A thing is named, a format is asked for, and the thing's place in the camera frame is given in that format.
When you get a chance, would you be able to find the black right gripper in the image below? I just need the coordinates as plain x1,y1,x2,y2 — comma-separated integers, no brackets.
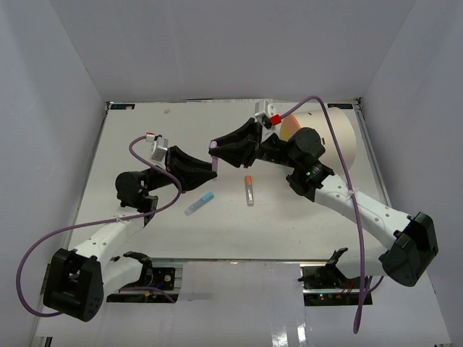
210,118,300,170

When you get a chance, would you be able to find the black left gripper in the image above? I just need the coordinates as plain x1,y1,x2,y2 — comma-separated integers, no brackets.
142,146,217,194

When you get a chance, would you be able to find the pink clear highlighter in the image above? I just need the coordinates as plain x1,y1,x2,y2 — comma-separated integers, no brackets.
209,140,218,172

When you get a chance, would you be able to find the orange tip clear highlighter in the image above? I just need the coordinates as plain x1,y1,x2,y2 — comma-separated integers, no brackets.
245,175,254,207

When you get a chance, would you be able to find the cream round drawer organizer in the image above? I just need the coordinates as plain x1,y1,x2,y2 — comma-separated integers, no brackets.
279,108,357,174

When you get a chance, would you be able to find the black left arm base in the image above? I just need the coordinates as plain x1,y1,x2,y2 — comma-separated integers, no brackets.
118,267,177,293

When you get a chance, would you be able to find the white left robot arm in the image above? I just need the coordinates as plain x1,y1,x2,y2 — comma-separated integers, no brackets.
43,134,217,322

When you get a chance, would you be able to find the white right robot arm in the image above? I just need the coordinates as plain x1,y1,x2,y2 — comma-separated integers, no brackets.
209,100,438,288

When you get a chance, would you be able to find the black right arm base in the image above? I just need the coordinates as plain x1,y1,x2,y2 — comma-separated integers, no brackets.
298,266,360,307

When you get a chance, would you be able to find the blue cap clear highlighter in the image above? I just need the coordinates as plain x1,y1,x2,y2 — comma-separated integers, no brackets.
185,192,214,215

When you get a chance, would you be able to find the aluminium rail right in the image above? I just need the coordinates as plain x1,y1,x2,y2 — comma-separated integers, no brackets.
355,108,391,207

